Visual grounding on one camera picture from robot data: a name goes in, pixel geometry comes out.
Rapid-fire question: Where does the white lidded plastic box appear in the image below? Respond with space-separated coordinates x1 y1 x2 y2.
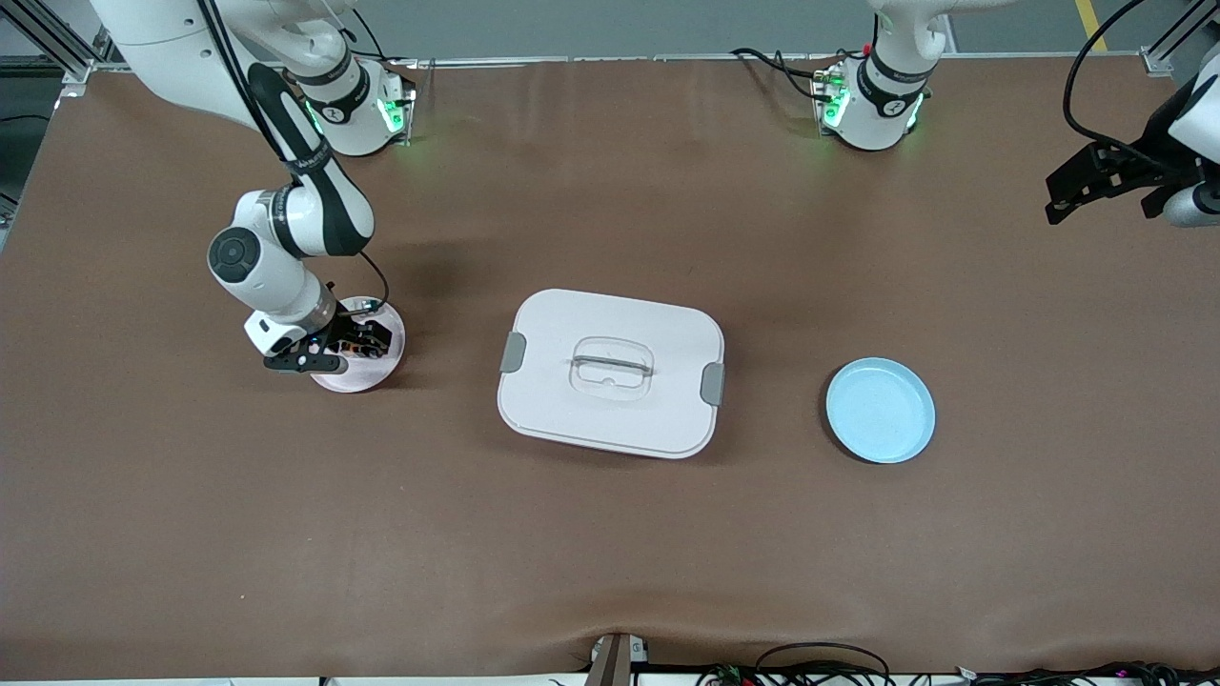
497 289 726 460

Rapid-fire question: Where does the pink round plate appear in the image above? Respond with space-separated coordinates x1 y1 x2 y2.
310 296 407 394

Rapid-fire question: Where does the brown table mat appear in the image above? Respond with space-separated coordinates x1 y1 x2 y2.
0 57 1220 679

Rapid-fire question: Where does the light blue round plate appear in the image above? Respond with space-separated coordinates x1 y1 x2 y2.
825 357 937 465

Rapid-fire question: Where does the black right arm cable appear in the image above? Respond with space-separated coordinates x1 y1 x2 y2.
195 0 390 311

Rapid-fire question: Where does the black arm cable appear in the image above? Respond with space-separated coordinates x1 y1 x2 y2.
1065 0 1183 172
195 0 390 311

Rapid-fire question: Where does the aluminium frame profile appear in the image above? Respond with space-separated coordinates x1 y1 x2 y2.
0 0 120 82
1141 0 1207 77

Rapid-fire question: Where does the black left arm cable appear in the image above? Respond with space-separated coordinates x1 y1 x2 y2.
1065 0 1183 172

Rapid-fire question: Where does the clear box lid handle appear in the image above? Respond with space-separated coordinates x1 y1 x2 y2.
569 338 655 399

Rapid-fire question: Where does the black right base cable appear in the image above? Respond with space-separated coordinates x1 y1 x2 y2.
343 10 420 68

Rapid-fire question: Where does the black base cable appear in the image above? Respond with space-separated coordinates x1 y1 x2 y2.
343 10 420 68
731 46 840 101

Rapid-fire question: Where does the black left base cable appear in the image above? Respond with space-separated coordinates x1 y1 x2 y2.
731 46 840 101

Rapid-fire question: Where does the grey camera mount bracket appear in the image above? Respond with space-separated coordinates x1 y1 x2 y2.
589 633 649 686

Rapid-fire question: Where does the black cable bundle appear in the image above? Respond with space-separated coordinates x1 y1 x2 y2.
953 662 1220 686

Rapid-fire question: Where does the black looped cable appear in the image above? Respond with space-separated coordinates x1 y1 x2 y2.
756 643 892 686

